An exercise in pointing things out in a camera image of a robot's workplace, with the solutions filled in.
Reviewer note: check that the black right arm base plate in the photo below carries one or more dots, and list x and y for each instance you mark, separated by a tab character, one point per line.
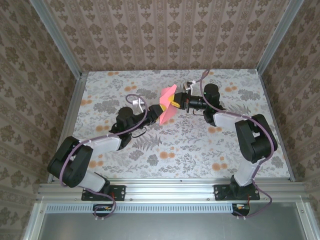
221	192

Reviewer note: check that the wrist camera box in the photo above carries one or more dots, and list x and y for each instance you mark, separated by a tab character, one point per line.
188	86
136	102

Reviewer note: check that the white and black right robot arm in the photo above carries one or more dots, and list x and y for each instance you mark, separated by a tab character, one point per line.
255	140

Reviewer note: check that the grey metal panel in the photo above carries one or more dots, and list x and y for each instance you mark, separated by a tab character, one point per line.
162	227

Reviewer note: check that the pink paper sheet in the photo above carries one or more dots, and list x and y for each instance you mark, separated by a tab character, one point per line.
166	117

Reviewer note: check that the aluminium frame side rail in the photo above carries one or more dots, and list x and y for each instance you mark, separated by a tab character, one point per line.
268	101
72	110

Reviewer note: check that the aluminium frame post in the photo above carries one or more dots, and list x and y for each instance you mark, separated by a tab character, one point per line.
57	40
280	37

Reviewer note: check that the aluminium frame cross rail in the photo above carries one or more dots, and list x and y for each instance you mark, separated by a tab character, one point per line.
170	191

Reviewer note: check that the floral patterned table cover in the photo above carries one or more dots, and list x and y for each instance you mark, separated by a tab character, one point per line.
175	160

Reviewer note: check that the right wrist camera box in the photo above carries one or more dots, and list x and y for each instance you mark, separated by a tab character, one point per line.
188	86

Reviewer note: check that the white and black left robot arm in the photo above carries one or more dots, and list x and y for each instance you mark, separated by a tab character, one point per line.
70	162

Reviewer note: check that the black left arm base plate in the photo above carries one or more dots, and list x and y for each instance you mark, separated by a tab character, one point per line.
120	192

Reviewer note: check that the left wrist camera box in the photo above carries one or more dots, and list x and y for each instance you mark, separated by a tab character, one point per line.
136	102

